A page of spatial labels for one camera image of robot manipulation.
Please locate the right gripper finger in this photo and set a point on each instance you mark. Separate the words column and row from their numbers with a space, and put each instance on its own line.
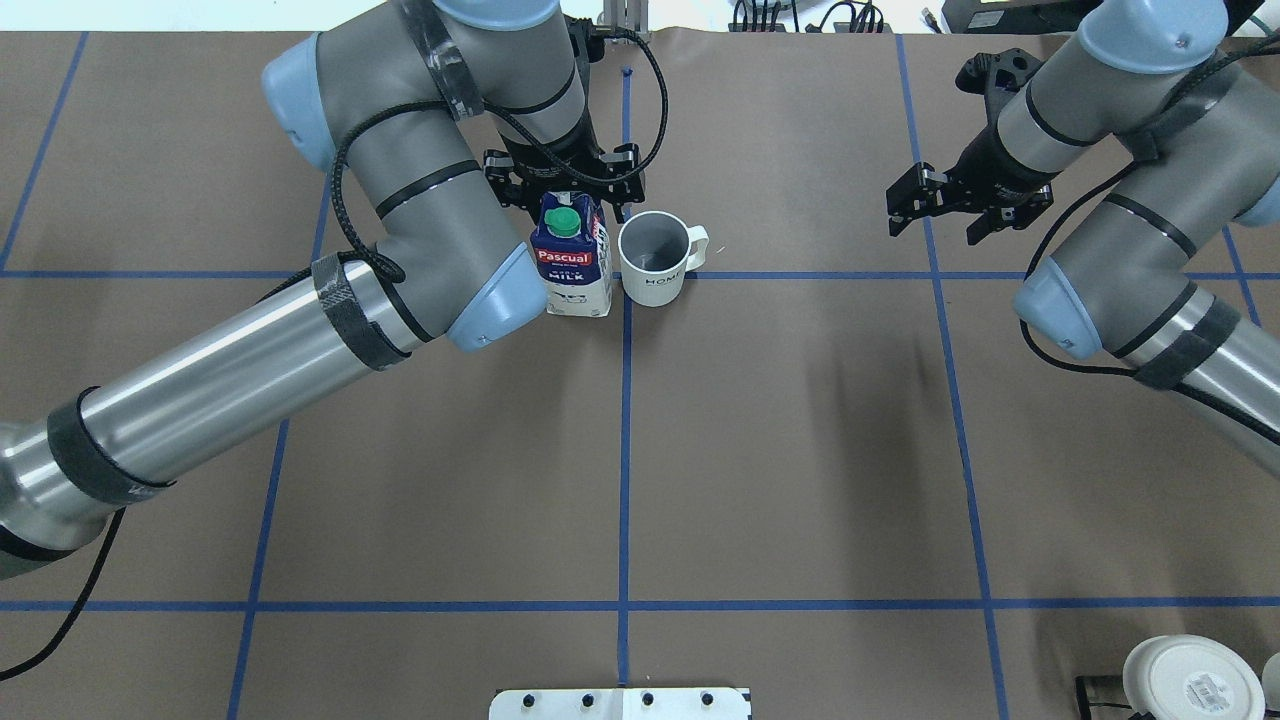
column 994, row 220
column 916, row 194

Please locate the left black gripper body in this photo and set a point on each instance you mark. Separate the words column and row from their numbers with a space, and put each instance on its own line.
column 556, row 160

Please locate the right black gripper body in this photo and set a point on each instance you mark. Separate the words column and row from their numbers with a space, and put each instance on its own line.
column 992, row 160

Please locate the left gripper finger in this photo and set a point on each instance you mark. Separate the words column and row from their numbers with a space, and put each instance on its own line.
column 619, row 193
column 514, row 192

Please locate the white mug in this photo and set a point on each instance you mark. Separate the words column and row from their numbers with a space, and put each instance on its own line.
column 657, row 250

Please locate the blue white milk carton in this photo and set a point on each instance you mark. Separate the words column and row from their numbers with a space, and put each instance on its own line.
column 572, row 251

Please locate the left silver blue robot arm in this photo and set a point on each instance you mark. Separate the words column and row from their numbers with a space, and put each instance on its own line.
column 446, row 113

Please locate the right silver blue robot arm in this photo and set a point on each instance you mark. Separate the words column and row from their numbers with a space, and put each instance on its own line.
column 1202, row 135

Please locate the lower white cup on rack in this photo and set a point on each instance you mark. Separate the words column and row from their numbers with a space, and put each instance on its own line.
column 1191, row 677

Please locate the white cup on rack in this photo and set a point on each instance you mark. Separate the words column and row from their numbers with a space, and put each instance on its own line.
column 1270, row 681
column 1191, row 677

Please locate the upper white cup on rack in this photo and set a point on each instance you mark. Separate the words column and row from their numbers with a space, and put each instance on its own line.
column 1270, row 681

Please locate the black wooden mug rack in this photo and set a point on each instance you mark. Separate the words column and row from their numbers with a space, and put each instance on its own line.
column 1101, row 697

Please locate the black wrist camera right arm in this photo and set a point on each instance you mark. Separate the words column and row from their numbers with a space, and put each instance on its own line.
column 997, row 77

